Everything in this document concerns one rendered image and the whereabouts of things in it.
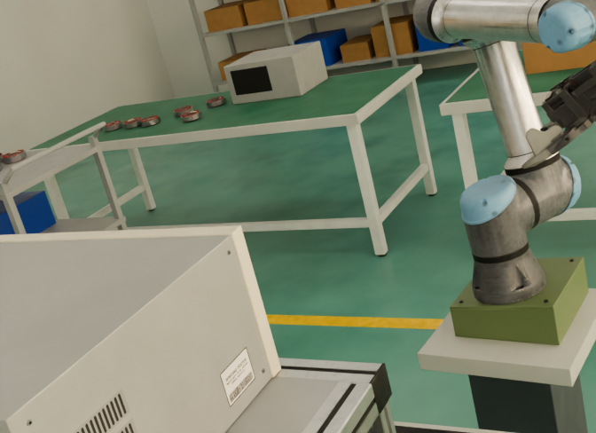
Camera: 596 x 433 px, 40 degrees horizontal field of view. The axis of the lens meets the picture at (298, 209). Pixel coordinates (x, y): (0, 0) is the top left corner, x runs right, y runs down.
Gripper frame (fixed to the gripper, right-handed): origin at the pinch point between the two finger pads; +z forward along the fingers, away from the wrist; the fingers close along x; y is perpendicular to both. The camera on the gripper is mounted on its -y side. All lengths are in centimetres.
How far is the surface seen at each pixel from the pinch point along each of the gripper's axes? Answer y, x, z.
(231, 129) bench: 46, -175, 209
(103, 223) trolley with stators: 55, -104, 244
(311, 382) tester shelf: 11, 72, 5
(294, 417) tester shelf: 11, 79, 3
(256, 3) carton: 125, -531, 394
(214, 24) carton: 142, -528, 447
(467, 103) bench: -16, -179, 102
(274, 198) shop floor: -3, -256, 295
